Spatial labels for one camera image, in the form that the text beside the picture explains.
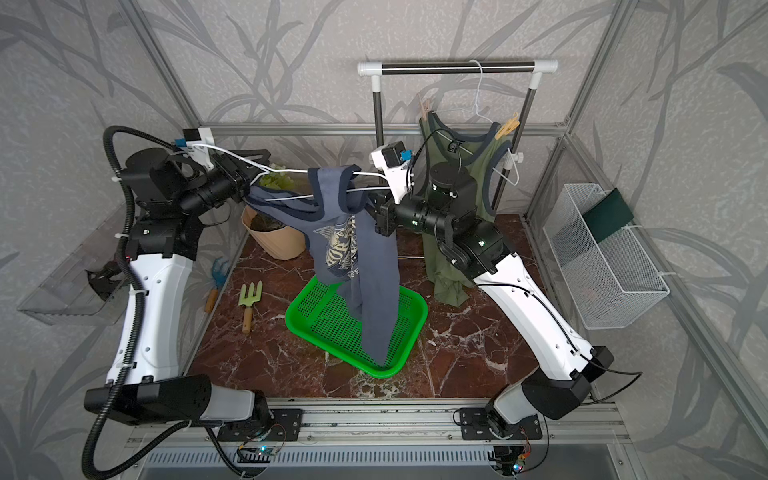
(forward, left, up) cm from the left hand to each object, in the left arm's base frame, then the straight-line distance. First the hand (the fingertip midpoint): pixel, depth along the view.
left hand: (271, 159), depth 58 cm
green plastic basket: (-7, -1, -52) cm, 53 cm away
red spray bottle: (-17, +36, -18) cm, 44 cm away
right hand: (-8, -17, -1) cm, 19 cm away
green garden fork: (-3, +24, -53) cm, 58 cm away
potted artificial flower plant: (+12, +13, -38) cm, 41 cm away
